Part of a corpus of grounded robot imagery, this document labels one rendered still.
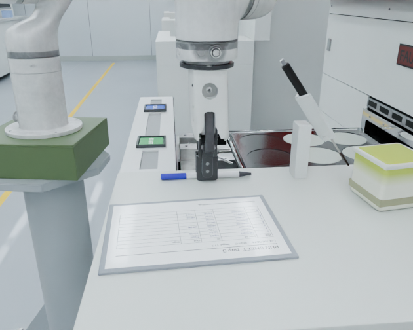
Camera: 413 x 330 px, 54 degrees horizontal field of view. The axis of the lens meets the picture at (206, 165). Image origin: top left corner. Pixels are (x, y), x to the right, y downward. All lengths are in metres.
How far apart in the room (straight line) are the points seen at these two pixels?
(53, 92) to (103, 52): 7.82
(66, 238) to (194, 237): 0.75
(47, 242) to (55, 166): 0.27
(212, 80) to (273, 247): 0.22
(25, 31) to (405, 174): 0.85
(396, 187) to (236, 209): 0.20
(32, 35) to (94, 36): 7.83
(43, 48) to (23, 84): 0.10
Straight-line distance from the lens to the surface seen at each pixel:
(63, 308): 1.33
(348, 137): 1.08
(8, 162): 1.07
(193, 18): 0.53
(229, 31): 0.54
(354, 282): 0.44
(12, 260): 2.31
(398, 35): 1.10
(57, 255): 1.22
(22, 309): 1.99
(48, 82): 1.07
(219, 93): 0.54
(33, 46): 1.05
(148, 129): 0.90
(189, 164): 0.91
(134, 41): 8.79
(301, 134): 0.62
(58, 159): 1.01
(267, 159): 0.89
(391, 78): 1.11
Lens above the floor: 1.22
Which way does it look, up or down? 23 degrees down
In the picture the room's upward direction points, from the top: straight up
